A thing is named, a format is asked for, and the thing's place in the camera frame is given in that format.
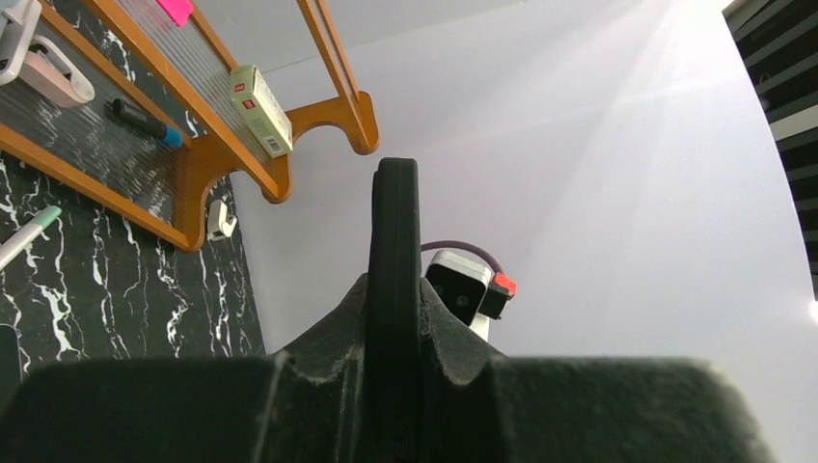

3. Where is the black phone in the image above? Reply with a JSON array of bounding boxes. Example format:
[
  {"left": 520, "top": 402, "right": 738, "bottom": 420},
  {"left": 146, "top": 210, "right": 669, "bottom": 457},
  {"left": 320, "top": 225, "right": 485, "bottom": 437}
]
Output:
[{"left": 365, "top": 158, "right": 421, "bottom": 462}]

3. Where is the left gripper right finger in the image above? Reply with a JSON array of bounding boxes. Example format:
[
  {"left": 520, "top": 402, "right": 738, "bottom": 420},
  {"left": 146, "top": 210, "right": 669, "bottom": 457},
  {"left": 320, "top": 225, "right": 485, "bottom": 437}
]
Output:
[{"left": 421, "top": 283, "right": 775, "bottom": 462}]

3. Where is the orange wooden two-tier shelf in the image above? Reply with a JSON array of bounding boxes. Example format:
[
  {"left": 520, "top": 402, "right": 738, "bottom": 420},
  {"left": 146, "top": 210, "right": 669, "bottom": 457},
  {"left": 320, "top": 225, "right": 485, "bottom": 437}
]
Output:
[{"left": 1, "top": 1, "right": 379, "bottom": 252}]

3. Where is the pink white stapler on shelf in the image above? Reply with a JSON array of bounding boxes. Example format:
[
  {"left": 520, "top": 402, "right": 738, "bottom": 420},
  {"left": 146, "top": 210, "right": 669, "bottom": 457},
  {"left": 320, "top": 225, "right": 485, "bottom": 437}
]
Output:
[{"left": 1, "top": 0, "right": 95, "bottom": 108}]

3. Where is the green white pen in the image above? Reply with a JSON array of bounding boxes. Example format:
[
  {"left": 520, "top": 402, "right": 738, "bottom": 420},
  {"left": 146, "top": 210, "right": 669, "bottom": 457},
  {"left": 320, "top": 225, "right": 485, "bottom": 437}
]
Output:
[{"left": 1, "top": 205, "right": 62, "bottom": 270}]

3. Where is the white staple remover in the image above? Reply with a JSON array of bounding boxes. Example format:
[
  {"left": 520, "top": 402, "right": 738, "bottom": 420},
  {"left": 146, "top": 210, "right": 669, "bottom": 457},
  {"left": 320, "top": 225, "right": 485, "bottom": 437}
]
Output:
[{"left": 206, "top": 200, "right": 238, "bottom": 241}]

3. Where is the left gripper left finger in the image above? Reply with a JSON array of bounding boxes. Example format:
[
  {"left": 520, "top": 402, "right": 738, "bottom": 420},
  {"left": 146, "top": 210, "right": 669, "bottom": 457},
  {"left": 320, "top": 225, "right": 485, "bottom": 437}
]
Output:
[{"left": 1, "top": 278, "right": 367, "bottom": 462}]

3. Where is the black blue marker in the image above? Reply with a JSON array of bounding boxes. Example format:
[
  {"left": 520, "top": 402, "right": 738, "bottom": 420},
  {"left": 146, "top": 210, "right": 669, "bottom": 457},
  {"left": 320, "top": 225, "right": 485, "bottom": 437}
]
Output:
[{"left": 106, "top": 98, "right": 183, "bottom": 149}]

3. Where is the black phone case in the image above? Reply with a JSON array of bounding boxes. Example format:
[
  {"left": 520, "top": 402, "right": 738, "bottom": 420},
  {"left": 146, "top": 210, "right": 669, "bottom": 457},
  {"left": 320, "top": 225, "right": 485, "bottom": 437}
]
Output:
[{"left": 0, "top": 324, "right": 23, "bottom": 411}]

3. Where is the white red cardboard box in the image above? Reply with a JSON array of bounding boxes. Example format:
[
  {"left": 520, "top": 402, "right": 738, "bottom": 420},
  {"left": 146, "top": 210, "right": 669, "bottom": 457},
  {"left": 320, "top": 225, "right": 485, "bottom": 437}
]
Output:
[{"left": 230, "top": 65, "right": 293, "bottom": 158}]

